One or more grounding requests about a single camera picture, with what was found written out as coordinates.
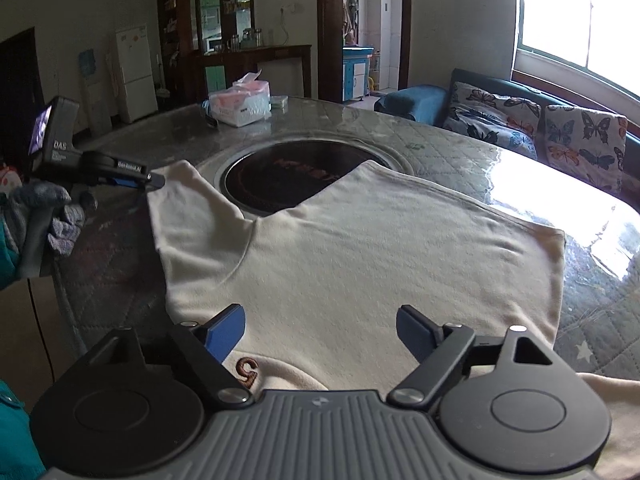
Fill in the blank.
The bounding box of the butterfly print pillow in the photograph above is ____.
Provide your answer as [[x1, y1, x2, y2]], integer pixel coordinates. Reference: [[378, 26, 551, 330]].
[[452, 81, 543, 128], [542, 104, 628, 193], [442, 112, 538, 161]]

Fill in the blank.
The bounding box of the round black induction cooktop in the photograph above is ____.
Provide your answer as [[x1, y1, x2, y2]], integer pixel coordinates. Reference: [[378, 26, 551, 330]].
[[220, 140, 396, 218]]

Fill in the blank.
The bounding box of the white red-spotted object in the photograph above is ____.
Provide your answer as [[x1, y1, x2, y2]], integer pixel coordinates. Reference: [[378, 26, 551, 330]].
[[0, 162, 23, 192]]

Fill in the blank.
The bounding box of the dark wooden display cabinet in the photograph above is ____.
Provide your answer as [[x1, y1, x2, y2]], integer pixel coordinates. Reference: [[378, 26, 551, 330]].
[[156, 0, 256, 106]]

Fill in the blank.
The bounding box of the blue cabinet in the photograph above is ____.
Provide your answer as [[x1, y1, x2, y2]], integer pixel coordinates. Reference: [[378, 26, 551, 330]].
[[342, 46, 375, 102]]

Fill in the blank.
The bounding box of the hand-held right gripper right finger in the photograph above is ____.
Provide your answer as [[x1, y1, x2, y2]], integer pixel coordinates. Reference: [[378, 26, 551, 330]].
[[387, 304, 554, 409]]

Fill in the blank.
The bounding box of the person's teal jacket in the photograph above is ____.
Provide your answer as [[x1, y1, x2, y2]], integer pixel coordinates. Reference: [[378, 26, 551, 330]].
[[0, 379, 48, 480]]

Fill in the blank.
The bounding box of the person's left hand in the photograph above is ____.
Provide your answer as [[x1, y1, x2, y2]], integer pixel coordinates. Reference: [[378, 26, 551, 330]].
[[0, 180, 99, 261]]

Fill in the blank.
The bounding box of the pink white tissue pack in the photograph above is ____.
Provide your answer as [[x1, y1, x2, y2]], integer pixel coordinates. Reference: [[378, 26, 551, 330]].
[[207, 72, 272, 128]]

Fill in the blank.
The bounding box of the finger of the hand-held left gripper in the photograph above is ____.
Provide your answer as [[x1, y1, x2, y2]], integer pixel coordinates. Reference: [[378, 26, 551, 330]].
[[99, 171, 167, 192]]

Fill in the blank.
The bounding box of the dark wooden door frame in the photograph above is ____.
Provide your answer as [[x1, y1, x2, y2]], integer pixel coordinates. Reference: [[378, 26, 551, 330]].
[[317, 0, 412, 103]]

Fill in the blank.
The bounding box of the blue sofa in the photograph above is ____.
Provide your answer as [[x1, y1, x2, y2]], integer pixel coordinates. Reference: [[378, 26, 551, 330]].
[[374, 67, 640, 201]]

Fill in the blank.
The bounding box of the white refrigerator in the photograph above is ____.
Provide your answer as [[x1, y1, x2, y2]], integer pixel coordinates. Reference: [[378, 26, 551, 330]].
[[116, 25, 160, 123]]

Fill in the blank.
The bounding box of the cream shirt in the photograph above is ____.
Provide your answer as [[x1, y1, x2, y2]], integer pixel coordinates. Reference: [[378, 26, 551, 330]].
[[147, 160, 640, 480]]

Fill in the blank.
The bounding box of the dark wooden door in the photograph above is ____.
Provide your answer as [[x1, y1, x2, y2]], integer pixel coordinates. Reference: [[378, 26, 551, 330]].
[[0, 27, 46, 171]]

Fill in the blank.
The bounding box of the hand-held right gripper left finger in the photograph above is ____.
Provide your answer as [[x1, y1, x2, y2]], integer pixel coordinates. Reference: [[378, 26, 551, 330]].
[[80, 304, 254, 410]]

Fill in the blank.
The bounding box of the person's left forearm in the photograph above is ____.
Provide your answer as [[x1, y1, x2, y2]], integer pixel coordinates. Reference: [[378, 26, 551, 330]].
[[0, 220, 25, 291]]

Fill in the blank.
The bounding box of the water dispenser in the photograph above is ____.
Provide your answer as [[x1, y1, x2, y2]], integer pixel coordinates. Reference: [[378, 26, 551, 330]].
[[77, 49, 113, 136]]

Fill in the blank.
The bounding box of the window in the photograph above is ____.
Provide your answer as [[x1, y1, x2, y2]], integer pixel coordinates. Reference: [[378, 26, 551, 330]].
[[512, 0, 640, 103]]

